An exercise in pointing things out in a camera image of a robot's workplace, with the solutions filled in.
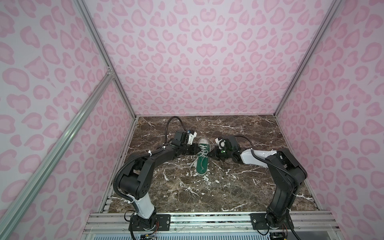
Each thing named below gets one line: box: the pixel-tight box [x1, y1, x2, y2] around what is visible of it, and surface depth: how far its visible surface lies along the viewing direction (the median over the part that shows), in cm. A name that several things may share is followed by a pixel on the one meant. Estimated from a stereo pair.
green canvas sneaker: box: [195, 137, 211, 176], surface depth 93 cm
